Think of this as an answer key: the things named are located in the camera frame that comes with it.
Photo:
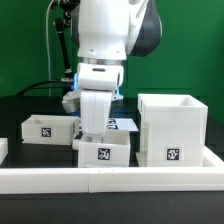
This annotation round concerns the white fence rail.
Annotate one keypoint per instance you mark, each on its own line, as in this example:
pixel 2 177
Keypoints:
pixel 210 159
pixel 97 180
pixel 3 149

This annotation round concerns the white fence right rail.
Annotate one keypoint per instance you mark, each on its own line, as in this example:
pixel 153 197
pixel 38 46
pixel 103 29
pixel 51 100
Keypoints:
pixel 210 159

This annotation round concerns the white drawer cabinet box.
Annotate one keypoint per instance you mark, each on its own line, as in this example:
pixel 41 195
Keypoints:
pixel 172 130

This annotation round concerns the white front drawer tray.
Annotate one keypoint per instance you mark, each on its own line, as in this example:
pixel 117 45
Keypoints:
pixel 112 151

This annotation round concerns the white fence left rail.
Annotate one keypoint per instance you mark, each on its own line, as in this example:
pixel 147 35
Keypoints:
pixel 3 149

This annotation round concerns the white drawer tray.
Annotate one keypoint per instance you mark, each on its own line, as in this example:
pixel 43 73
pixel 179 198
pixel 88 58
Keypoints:
pixel 50 129
pixel 112 151

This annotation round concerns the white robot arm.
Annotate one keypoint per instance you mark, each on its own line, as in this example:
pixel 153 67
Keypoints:
pixel 107 32

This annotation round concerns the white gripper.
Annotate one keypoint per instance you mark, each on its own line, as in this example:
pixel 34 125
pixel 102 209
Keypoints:
pixel 94 108

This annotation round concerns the fiducial marker sheet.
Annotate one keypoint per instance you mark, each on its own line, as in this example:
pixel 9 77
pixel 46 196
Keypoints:
pixel 122 124

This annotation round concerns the white fence front rail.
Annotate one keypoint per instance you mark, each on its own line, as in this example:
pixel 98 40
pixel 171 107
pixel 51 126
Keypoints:
pixel 97 180

